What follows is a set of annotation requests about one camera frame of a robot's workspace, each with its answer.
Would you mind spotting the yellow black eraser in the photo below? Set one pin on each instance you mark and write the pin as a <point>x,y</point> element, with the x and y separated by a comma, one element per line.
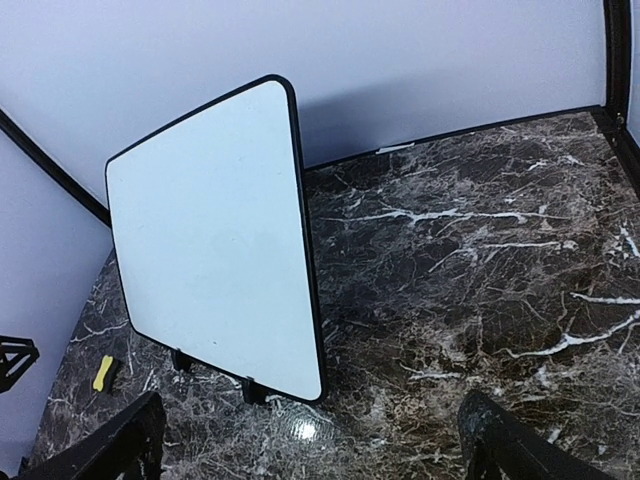
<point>106,374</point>

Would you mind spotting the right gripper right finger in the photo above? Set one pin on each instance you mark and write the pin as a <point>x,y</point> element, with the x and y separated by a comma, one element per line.
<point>496,445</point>

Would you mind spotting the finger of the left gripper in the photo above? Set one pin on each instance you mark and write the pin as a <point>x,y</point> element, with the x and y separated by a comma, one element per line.
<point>17,356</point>

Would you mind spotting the black frame post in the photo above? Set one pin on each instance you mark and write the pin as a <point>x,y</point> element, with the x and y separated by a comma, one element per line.
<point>47,164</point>
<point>619,49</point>

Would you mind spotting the right black frame post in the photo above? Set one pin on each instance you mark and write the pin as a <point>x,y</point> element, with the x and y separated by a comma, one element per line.
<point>619,49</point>

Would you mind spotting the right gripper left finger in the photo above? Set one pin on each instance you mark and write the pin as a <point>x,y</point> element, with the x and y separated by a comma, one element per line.
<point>128,446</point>

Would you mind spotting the white whiteboard black frame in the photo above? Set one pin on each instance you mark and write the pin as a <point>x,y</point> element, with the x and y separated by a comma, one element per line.
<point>212,238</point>

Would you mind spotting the black wire board stand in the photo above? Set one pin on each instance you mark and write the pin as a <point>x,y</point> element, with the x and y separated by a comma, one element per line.
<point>252,392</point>

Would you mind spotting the left black frame post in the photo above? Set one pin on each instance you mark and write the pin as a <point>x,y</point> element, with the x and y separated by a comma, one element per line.
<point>47,164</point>

